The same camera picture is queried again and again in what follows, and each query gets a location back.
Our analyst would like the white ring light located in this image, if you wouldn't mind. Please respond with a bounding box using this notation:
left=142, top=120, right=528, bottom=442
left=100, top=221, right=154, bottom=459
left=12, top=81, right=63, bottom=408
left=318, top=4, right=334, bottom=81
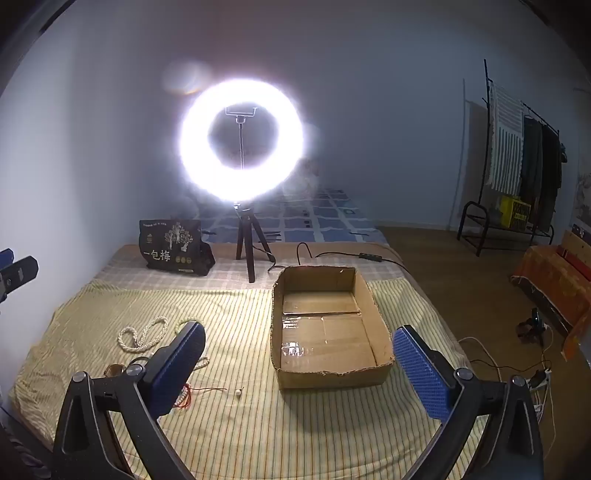
left=179, top=78, right=305, bottom=204

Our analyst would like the red string bracelet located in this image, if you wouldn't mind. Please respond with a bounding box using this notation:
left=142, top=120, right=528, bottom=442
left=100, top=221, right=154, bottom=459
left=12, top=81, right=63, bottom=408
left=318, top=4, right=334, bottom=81
left=174, top=384, right=228, bottom=410

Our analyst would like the dark green hanging garment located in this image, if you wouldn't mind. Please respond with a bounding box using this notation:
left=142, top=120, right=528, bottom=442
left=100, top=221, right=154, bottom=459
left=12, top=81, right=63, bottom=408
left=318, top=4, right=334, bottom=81
left=522, top=117, right=544, bottom=204

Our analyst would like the cardboard box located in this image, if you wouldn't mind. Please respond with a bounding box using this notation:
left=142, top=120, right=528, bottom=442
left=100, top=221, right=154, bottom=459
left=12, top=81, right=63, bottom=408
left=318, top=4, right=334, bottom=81
left=269, top=264, right=395, bottom=390

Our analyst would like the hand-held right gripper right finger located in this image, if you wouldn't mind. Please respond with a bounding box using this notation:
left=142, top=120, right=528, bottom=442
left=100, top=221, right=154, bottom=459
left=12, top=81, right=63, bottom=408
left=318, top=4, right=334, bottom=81
left=392, top=325, right=546, bottom=480

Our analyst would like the black tripod stand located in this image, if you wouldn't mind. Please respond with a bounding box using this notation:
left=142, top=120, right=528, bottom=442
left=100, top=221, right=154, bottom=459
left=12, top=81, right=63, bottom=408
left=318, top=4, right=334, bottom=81
left=233, top=202, right=273, bottom=284

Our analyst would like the blue patterned bed sheet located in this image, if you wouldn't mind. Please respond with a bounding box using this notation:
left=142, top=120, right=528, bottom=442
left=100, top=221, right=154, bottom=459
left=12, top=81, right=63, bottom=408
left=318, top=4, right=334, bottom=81
left=198, top=187, right=389, bottom=245

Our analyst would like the black hanging garment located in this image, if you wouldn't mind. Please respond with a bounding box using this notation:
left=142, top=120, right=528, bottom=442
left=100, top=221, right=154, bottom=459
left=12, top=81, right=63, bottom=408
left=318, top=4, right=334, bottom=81
left=540, top=124, right=563, bottom=232

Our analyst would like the long pearl necklace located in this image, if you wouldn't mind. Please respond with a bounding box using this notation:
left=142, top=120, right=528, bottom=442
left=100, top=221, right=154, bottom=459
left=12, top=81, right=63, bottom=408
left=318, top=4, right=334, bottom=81
left=119, top=316, right=168, bottom=356

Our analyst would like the brown cardboard board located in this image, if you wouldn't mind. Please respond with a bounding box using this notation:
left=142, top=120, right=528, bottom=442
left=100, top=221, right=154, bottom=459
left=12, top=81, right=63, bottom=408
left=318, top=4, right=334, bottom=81
left=560, top=230, right=591, bottom=265

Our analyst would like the black printed bag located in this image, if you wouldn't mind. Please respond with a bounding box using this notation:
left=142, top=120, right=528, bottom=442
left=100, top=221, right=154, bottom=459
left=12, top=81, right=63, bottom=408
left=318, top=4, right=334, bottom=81
left=139, top=217, right=216, bottom=277

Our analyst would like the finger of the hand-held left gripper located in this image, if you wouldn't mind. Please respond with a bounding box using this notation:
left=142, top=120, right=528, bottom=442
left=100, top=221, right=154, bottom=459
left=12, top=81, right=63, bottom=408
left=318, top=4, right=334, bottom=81
left=0, top=248, right=40, bottom=303

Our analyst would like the white power strip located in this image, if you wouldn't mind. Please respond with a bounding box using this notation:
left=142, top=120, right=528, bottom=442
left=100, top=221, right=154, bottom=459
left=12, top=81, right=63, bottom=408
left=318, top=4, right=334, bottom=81
left=529, top=368, right=553, bottom=394

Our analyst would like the orange cloth covered furniture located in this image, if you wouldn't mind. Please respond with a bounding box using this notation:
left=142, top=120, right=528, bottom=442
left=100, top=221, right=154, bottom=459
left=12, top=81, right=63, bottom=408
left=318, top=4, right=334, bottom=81
left=512, top=244, right=591, bottom=361

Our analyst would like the white striped hanging cloth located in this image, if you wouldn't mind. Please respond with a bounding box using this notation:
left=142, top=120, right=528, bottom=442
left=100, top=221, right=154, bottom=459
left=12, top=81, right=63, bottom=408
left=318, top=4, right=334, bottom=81
left=489, top=83, right=526, bottom=195

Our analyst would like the yellow crate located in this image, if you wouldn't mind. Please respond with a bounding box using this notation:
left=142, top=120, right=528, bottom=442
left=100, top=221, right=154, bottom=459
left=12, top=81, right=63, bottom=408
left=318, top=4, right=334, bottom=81
left=499, top=196, right=532, bottom=229

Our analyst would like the white cable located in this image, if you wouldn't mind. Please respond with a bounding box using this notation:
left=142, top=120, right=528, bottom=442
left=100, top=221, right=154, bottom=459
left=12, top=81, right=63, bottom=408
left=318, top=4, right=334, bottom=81
left=457, top=336, right=557, bottom=441

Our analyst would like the black clothes rack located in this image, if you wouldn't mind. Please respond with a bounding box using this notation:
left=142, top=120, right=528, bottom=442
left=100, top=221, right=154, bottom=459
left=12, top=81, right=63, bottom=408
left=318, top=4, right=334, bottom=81
left=457, top=59, right=566, bottom=258

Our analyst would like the yellow striped bed sheet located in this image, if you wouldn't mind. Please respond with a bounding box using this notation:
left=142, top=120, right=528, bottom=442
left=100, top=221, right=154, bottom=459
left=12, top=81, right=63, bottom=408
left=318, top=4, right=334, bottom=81
left=9, top=277, right=490, bottom=480

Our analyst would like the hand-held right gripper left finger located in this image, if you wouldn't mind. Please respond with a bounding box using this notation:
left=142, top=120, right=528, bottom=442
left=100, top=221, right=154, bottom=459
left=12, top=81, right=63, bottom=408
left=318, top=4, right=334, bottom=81
left=53, top=320, right=207, bottom=480

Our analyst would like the folded floral quilt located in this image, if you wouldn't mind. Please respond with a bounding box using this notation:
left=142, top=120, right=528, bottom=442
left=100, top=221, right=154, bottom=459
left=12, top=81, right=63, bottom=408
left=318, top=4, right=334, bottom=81
left=284, top=157, right=325, bottom=204

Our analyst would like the wall poster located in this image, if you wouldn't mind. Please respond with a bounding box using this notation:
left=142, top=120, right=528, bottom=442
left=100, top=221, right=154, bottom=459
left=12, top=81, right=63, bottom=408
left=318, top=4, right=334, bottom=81
left=573, top=170, right=591, bottom=232

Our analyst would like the black cable with switch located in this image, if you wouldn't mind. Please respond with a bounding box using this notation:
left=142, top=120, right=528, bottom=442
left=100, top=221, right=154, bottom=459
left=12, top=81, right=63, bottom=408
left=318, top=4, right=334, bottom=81
left=271, top=242, right=403, bottom=278

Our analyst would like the black device on floor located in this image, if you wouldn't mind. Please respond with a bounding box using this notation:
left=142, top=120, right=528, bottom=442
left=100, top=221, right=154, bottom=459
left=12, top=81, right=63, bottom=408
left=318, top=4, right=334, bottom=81
left=517, top=308, right=548, bottom=345

